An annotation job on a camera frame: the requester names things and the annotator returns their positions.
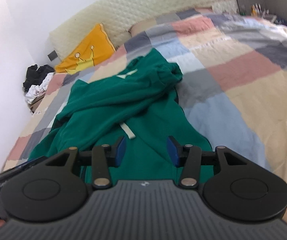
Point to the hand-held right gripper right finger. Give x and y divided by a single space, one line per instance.
172 152

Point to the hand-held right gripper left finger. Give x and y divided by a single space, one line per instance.
121 152

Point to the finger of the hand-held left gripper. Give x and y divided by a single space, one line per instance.
28 163

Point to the green hoodie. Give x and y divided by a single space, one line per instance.
108 100

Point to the white clothes pile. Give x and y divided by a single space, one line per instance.
37 90

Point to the black clothes pile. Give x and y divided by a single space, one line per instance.
38 73

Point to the wooden nightstand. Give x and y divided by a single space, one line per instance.
36 105

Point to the checkered quilt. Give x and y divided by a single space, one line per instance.
246 85

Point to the yellow crown pillow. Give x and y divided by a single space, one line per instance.
91 47

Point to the checkered pillow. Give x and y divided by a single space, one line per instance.
141 28

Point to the cream quilted headboard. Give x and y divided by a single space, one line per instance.
146 0

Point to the grey wall socket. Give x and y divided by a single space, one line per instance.
53 56

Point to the small white picture frame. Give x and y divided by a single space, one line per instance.
270 17

